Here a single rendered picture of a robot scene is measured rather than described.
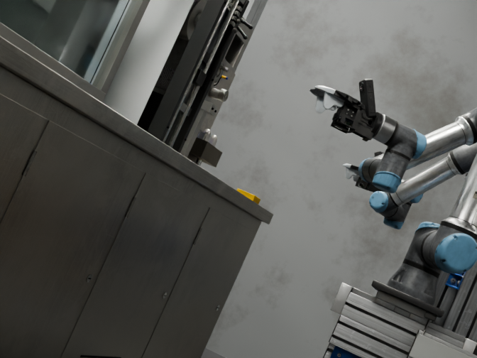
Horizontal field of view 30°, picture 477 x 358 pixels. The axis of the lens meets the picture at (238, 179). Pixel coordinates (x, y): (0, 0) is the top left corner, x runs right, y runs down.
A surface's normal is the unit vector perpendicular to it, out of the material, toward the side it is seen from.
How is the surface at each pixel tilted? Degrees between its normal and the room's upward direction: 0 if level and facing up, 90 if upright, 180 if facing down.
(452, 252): 97
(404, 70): 90
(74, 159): 90
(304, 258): 90
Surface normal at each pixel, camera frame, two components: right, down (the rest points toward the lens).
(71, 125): 0.86, 0.37
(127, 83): -0.30, -0.21
